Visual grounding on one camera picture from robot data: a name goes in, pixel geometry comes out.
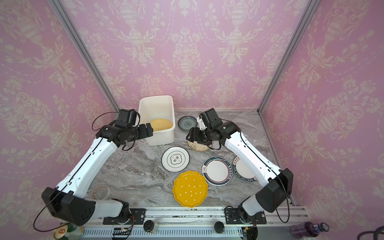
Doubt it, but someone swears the white plate red green rim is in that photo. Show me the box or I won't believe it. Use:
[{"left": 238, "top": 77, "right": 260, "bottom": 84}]
[{"left": 202, "top": 157, "right": 233, "bottom": 186}]

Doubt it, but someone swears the pale yellow bear plate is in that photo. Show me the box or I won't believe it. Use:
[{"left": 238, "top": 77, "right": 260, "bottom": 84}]
[{"left": 150, "top": 119, "right": 173, "bottom": 132}]

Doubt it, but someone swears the yellow polka dot plate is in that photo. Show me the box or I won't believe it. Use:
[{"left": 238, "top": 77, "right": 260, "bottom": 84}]
[{"left": 173, "top": 171, "right": 209, "bottom": 208}]

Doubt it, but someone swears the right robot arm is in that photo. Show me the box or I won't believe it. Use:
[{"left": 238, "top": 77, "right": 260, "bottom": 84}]
[{"left": 186, "top": 121, "right": 294, "bottom": 223}]

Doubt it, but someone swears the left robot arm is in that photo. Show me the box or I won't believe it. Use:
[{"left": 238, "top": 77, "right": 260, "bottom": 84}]
[{"left": 42, "top": 123, "right": 154, "bottom": 226}]

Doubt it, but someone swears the white plastic bin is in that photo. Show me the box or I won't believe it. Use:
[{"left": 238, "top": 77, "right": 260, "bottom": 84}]
[{"left": 139, "top": 95, "right": 176, "bottom": 146}]

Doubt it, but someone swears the beige plate floral pattern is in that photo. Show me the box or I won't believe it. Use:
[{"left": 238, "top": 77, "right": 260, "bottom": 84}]
[{"left": 187, "top": 141, "right": 213, "bottom": 152}]

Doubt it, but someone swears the small teal patterned plate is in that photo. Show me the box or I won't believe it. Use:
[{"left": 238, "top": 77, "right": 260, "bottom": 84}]
[{"left": 178, "top": 116, "right": 198, "bottom": 132}]

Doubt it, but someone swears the white plate green line pattern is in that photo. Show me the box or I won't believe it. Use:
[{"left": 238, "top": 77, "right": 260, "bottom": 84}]
[{"left": 161, "top": 147, "right": 190, "bottom": 173}]

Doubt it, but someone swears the white plate dark lettered rim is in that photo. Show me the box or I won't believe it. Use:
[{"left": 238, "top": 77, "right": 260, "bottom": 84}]
[{"left": 233, "top": 157, "right": 258, "bottom": 182}]

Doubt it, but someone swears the right jar black lid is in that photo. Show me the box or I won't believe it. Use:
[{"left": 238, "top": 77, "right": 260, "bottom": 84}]
[{"left": 213, "top": 221, "right": 225, "bottom": 234}]

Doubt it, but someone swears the jar black lid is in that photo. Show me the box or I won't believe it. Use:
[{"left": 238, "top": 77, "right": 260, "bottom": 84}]
[
  {"left": 213, "top": 221, "right": 225, "bottom": 234},
  {"left": 143, "top": 220, "right": 159, "bottom": 234}
]

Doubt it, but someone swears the left jar black lid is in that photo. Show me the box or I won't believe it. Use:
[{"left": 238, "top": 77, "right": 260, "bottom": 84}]
[{"left": 143, "top": 220, "right": 159, "bottom": 234}]

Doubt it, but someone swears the green can gold lid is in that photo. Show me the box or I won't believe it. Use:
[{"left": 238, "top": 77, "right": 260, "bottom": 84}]
[{"left": 53, "top": 223, "right": 85, "bottom": 240}]

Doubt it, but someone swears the purple drink bottle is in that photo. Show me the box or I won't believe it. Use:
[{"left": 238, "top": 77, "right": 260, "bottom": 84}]
[{"left": 291, "top": 222, "right": 330, "bottom": 239}]

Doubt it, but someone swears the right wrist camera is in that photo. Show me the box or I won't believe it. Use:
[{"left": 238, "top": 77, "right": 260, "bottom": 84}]
[{"left": 199, "top": 108, "right": 223, "bottom": 130}]

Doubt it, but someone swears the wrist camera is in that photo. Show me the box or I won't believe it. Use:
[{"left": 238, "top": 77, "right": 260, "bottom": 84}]
[
  {"left": 199, "top": 108, "right": 223, "bottom": 130},
  {"left": 115, "top": 109, "right": 139, "bottom": 129}
]

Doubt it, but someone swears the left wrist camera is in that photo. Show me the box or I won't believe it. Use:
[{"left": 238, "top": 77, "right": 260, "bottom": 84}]
[{"left": 115, "top": 109, "right": 139, "bottom": 129}]

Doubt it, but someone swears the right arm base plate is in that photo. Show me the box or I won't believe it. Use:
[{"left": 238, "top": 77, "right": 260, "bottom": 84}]
[{"left": 223, "top": 206, "right": 267, "bottom": 225}]

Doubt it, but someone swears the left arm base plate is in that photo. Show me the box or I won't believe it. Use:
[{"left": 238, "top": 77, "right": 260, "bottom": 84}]
[{"left": 103, "top": 208, "right": 146, "bottom": 226}]

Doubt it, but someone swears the white slotted cable duct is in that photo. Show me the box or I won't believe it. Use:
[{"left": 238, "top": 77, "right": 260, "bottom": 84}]
[{"left": 81, "top": 226, "right": 243, "bottom": 240}]

